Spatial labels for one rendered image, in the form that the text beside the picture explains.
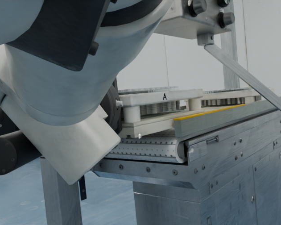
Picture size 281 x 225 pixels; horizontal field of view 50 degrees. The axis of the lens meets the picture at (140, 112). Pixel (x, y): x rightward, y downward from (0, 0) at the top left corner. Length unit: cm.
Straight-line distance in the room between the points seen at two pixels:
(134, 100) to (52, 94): 33
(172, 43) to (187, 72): 49
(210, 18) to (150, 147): 28
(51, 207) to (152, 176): 25
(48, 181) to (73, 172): 47
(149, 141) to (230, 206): 39
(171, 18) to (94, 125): 32
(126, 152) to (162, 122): 14
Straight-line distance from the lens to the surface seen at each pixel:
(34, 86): 16
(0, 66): 22
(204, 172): 65
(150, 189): 80
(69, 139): 27
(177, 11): 54
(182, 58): 442
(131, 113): 49
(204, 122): 63
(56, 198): 73
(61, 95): 16
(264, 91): 79
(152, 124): 52
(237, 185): 95
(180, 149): 58
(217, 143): 70
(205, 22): 61
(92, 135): 27
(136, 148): 62
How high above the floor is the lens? 103
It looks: 3 degrees down
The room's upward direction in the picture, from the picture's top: 5 degrees counter-clockwise
